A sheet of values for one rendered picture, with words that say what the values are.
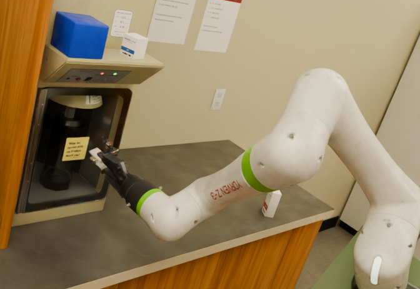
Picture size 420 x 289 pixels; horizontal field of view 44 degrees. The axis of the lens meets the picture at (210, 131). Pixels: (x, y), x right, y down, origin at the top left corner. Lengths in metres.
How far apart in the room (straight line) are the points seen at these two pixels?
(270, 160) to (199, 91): 1.47
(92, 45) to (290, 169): 0.62
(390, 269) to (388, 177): 0.21
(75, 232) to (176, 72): 0.95
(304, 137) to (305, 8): 1.87
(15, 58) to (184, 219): 0.58
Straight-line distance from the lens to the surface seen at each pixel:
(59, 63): 1.36
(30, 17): 1.32
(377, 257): 1.29
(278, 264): 2.35
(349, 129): 1.18
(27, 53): 1.33
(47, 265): 1.54
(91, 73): 1.43
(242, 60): 2.62
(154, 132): 2.41
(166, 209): 1.34
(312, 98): 1.09
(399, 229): 1.33
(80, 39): 1.34
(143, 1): 1.55
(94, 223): 1.75
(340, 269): 1.55
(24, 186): 1.59
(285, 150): 1.02
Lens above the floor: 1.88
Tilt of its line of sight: 20 degrees down
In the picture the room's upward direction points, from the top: 17 degrees clockwise
